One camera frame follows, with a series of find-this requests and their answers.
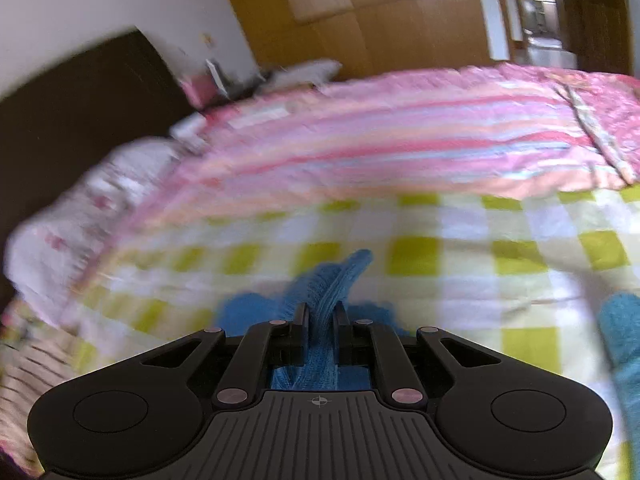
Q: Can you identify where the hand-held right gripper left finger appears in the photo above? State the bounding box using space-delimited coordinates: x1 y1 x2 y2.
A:
141 304 310 409

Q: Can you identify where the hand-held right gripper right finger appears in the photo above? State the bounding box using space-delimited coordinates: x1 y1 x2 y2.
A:
333 303 503 409

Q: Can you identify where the blue knit sweater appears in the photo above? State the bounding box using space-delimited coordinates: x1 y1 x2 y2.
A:
217 249 640 413

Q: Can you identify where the green white checked bed sheet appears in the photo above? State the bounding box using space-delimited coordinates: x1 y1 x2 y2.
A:
75 187 640 480

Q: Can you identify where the pink striped quilt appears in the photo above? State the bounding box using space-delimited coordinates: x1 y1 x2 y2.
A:
115 62 640 241

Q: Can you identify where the white floral pillow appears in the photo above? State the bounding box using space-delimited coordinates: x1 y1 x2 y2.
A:
2 137 181 326

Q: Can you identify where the white grey cloth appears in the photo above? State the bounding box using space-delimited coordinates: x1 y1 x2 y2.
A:
265 59 343 88

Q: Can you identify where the beige striped patterned cloth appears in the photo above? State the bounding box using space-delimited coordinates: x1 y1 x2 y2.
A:
0 295 86 476

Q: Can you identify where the wooden wardrobe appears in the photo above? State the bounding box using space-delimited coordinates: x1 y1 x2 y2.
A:
212 0 501 83

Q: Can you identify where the dark brown headboard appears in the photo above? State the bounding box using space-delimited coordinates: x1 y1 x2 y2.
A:
0 27 201 306

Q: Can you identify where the dark brown door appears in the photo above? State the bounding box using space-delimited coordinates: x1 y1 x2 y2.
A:
557 0 633 76

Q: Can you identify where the white door frame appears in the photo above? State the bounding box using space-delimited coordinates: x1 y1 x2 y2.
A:
472 0 526 63

